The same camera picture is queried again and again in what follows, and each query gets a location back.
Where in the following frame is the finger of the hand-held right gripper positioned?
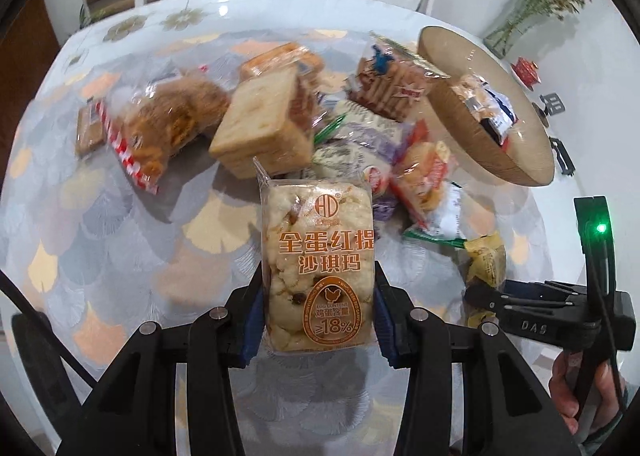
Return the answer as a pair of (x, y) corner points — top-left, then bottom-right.
(462, 282), (516, 324)
(501, 279), (588, 306)

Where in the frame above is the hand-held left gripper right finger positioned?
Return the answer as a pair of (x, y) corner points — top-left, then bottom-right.
(372, 261), (581, 456)

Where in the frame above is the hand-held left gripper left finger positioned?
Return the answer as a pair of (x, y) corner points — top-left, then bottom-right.
(57, 263), (266, 456)

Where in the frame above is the yellow snack packet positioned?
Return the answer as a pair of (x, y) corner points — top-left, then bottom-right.
(461, 231), (509, 333)

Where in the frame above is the pale sachima cake packet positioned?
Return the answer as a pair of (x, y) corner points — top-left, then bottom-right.
(252, 156), (383, 354)

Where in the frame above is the round wooden tray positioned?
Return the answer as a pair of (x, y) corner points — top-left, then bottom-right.
(417, 26), (557, 187)

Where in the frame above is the small brown cake packet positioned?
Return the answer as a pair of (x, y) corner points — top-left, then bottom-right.
(75, 103), (109, 157)

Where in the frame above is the person's right hand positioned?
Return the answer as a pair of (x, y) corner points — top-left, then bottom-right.
(549, 350), (627, 433)

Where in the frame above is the white green snack packet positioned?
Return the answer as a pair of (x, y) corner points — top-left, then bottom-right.
(402, 183), (469, 250)

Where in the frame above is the black stand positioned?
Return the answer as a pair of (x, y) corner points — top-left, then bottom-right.
(539, 92), (567, 115)
(547, 136), (577, 178)

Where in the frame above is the orange red snack packet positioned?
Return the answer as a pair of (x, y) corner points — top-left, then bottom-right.
(389, 137), (455, 228)

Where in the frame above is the patterned tablecloth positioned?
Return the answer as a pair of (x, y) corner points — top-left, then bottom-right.
(0, 0), (596, 456)

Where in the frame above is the purple white snack packet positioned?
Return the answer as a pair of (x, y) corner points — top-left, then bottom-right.
(307, 143), (401, 223)
(314, 100), (407, 157)

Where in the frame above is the small blue white snack packet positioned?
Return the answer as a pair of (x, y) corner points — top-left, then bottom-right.
(457, 73), (519, 144)

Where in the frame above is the toast bread packet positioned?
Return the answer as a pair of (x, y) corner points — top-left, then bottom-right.
(207, 69), (321, 179)

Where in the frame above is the red striped fried snack packet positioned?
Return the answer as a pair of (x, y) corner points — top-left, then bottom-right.
(95, 75), (233, 194)

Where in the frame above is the blue print biscuit packet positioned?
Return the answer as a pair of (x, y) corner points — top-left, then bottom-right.
(347, 31), (442, 121)

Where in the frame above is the glass vase with green stems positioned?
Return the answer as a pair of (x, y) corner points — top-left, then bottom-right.
(481, 0), (594, 60)

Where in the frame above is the orange cake packet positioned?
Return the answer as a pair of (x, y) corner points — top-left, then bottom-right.
(239, 42), (326, 90)

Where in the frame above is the small green plant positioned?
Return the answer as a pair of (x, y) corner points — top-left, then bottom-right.
(79, 5), (107, 28)

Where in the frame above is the black cable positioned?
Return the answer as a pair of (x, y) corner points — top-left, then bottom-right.
(0, 270), (98, 389)

